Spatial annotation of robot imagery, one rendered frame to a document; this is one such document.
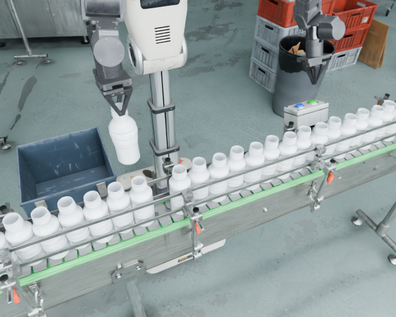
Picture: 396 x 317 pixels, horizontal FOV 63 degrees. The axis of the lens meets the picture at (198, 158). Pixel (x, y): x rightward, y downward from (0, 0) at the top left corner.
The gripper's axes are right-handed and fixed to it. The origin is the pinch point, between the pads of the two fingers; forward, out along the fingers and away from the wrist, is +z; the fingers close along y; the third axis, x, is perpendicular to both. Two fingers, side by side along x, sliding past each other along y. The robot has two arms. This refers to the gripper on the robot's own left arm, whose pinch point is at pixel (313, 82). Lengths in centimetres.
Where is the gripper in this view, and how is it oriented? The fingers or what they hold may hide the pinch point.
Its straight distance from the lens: 125.9
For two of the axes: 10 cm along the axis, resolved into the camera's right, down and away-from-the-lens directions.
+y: 9.1, -2.8, 3.0
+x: -3.9, -3.3, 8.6
